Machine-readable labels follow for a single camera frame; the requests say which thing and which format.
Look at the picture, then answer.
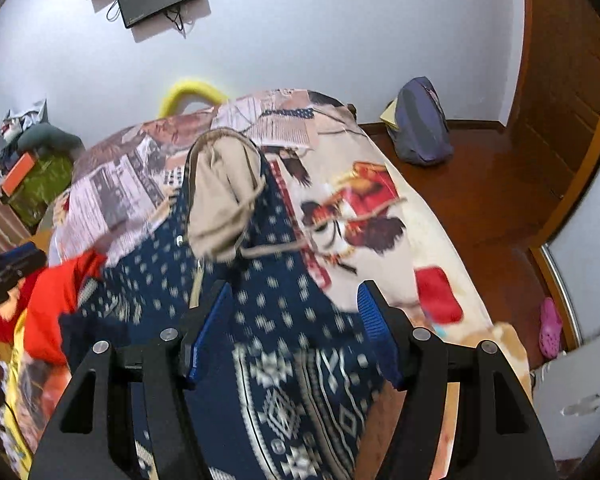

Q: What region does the white cabinet with stickers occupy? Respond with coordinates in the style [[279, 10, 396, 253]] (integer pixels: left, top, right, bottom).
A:
[[532, 335, 600, 460]]

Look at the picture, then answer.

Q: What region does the orange box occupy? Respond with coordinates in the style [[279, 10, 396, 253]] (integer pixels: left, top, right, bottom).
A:
[[1, 153, 36, 197]]

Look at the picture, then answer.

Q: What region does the brown wooden door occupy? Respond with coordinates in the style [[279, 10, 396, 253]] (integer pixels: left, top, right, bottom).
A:
[[509, 0, 600, 198]]

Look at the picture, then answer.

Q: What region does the grey cushion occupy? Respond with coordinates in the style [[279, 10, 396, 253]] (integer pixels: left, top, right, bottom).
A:
[[17, 122, 85, 160]]

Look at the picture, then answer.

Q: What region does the red folded garment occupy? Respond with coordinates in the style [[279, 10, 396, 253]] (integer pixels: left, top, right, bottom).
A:
[[0, 249, 107, 365]]

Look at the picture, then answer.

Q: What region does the white sliding wardrobe door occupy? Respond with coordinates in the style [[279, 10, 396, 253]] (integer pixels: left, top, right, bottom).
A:
[[548, 166, 600, 342]]

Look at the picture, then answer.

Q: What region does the navy patterned hooded garment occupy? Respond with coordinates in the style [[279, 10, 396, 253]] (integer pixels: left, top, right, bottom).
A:
[[59, 129, 382, 479]]

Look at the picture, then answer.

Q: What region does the pink croc shoe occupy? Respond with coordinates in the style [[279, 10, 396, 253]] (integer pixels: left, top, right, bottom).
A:
[[539, 297, 562, 360]]

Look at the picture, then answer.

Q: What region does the green patterned bag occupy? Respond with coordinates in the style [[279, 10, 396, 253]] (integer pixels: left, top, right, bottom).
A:
[[7, 153, 73, 229]]

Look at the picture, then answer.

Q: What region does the yellow garment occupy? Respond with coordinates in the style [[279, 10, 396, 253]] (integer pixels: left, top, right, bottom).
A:
[[0, 311, 33, 479]]

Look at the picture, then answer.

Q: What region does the printed newspaper pattern bedspread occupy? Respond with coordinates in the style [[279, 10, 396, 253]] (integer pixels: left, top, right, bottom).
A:
[[0, 88, 534, 480]]

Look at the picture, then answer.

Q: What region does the blue grey backpack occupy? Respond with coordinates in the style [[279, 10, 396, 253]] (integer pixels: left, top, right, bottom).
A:
[[387, 77, 454, 167]]

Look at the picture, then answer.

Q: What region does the yellow curved pillow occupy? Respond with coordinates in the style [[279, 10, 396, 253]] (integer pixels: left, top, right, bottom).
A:
[[158, 79, 230, 118]]

